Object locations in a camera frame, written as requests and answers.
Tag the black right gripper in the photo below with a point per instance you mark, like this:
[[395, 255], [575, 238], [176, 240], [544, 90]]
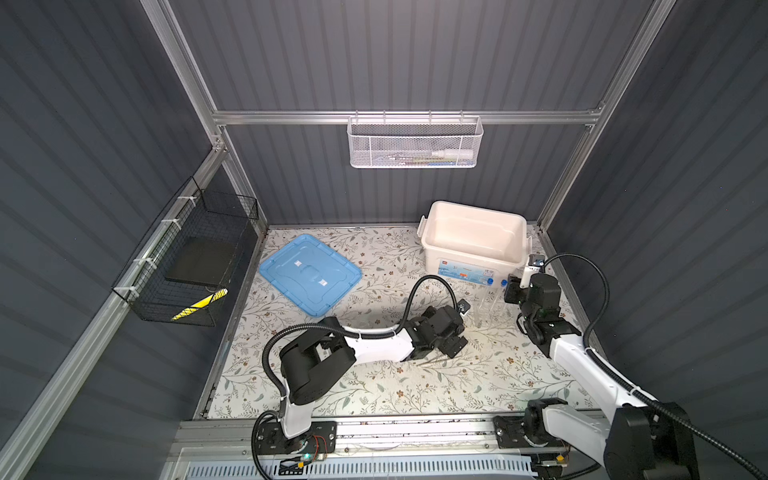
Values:
[[513, 287]]

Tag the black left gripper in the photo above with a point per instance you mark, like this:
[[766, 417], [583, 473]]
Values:
[[454, 344]]

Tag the blue capped test tube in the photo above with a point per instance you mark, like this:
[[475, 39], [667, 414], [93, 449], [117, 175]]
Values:
[[488, 290], [500, 293]]

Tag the white plastic storage bin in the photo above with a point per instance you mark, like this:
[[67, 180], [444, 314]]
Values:
[[473, 244]]

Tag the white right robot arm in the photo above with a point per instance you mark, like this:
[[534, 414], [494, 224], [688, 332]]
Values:
[[634, 440]]

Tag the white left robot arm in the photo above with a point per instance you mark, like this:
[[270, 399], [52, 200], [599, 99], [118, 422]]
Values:
[[313, 363]]

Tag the metal tweezers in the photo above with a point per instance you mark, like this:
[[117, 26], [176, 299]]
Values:
[[435, 361]]

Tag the blue plastic bin lid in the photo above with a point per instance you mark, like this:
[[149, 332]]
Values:
[[311, 274]]

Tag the white bottle in basket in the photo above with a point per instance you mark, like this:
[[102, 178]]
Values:
[[454, 154]]

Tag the black pad in basket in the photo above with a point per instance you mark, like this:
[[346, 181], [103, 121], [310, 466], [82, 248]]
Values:
[[201, 261]]

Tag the white wire mesh basket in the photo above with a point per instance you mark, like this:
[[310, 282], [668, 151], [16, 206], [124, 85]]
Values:
[[406, 141]]

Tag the black wire mesh basket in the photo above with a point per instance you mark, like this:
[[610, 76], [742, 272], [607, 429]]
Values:
[[205, 213]]

